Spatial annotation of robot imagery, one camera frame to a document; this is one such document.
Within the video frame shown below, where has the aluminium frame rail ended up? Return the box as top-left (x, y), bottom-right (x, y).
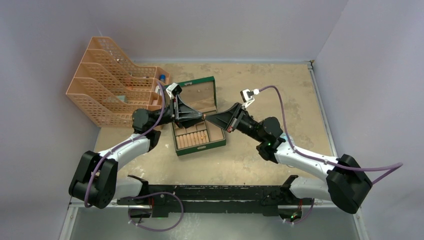
top-left (306, 60), bottom-right (370, 240)

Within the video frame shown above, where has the green jewelry box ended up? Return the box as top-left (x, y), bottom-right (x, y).
top-left (172, 76), bottom-right (227, 156)

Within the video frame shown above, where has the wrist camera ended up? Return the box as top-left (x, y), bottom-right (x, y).
top-left (240, 88), bottom-right (260, 109)
top-left (165, 82), bottom-right (182, 99)

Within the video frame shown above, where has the orange mesh file organizer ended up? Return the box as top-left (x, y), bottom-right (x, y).
top-left (66, 36), bottom-right (171, 128)

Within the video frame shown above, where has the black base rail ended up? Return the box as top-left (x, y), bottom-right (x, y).
top-left (117, 175), bottom-right (313, 220)

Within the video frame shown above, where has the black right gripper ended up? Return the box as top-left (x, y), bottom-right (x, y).
top-left (204, 103), bottom-right (265, 143)

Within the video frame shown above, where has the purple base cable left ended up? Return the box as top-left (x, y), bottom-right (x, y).
top-left (127, 191), bottom-right (185, 233)

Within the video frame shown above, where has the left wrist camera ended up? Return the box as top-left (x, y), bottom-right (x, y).
top-left (165, 82), bottom-right (182, 99)

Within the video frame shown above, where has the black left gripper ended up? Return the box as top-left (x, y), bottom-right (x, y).
top-left (151, 95), bottom-right (204, 128)

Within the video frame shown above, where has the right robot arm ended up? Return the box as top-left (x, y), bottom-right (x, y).
top-left (205, 102), bottom-right (373, 214)

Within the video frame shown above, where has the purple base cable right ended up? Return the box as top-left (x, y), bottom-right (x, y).
top-left (279, 198), bottom-right (316, 226)

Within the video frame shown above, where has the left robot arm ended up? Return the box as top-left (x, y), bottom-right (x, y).
top-left (68, 95), bottom-right (205, 209)

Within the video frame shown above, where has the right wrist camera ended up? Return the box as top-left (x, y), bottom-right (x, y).
top-left (240, 88), bottom-right (260, 109)

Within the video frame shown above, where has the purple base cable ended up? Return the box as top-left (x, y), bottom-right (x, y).
top-left (127, 191), bottom-right (185, 233)
top-left (279, 198), bottom-right (316, 226)

